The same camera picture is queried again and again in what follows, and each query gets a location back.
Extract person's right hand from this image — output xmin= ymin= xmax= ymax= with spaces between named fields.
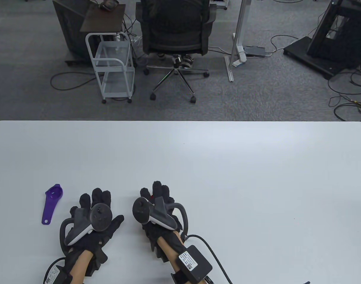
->
xmin=140 ymin=181 xmax=184 ymax=261

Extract person's left hand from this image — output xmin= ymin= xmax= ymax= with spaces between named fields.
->
xmin=69 ymin=188 xmax=125 ymax=258

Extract person's right forearm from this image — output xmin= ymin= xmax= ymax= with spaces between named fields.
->
xmin=156 ymin=231 xmax=184 ymax=277

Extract person's left forearm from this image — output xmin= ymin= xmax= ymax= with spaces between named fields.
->
xmin=69 ymin=250 xmax=94 ymax=284

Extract grey controller on left glove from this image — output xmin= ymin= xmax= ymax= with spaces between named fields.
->
xmin=59 ymin=203 xmax=113 ymax=255

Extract grey controller on glove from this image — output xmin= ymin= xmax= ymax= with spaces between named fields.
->
xmin=59 ymin=203 xmax=113 ymax=255
xmin=132 ymin=196 xmax=189 ymax=238

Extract purple plastic opener tool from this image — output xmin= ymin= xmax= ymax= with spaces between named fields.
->
xmin=41 ymin=184 xmax=64 ymax=225

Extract grey controller on right glove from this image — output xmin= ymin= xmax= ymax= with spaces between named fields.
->
xmin=132 ymin=196 xmax=189 ymax=238

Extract white power strip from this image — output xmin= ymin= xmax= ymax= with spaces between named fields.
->
xmin=232 ymin=32 xmax=247 ymax=67

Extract black mesh office chair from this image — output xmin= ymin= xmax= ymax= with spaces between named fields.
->
xmin=135 ymin=0 xmax=217 ymax=104

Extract grey power adapter box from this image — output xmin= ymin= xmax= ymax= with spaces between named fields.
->
xmin=244 ymin=46 xmax=267 ymax=58

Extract black cabinet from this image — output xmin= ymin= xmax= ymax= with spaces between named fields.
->
xmin=52 ymin=0 xmax=96 ymax=67

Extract white metal desk leg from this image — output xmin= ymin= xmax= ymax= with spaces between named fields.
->
xmin=225 ymin=0 xmax=252 ymax=83

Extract dark wood side table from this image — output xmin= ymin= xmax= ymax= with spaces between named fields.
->
xmin=80 ymin=3 xmax=126 ymax=33

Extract black device on side table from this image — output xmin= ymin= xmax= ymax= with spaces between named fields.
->
xmin=98 ymin=0 xmax=120 ymax=10

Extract black equipment stand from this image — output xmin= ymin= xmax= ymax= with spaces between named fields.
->
xmin=283 ymin=0 xmax=361 ymax=80

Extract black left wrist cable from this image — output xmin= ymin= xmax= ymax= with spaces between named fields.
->
xmin=45 ymin=256 xmax=67 ymax=271

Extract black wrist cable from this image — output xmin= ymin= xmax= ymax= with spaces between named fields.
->
xmin=185 ymin=234 xmax=235 ymax=284
xmin=45 ymin=256 xmax=67 ymax=271

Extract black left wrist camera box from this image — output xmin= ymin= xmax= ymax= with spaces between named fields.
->
xmin=43 ymin=264 xmax=72 ymax=284

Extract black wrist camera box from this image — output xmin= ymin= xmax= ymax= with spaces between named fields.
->
xmin=43 ymin=264 xmax=72 ymax=284
xmin=178 ymin=245 xmax=213 ymax=282

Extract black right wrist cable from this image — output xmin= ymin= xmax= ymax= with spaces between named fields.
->
xmin=185 ymin=234 xmax=235 ymax=284

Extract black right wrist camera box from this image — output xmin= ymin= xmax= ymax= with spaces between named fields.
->
xmin=178 ymin=245 xmax=213 ymax=282

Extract black looped floor cable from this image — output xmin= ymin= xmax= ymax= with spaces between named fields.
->
xmin=50 ymin=70 xmax=99 ymax=91

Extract white wire rolling cart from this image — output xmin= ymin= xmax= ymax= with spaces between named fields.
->
xmin=85 ymin=32 xmax=136 ymax=104

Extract thin black floor cable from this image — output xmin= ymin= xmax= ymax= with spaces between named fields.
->
xmin=266 ymin=35 xmax=297 ymax=57

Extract tangled black floor cables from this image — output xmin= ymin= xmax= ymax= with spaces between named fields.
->
xmin=327 ymin=61 xmax=361 ymax=124

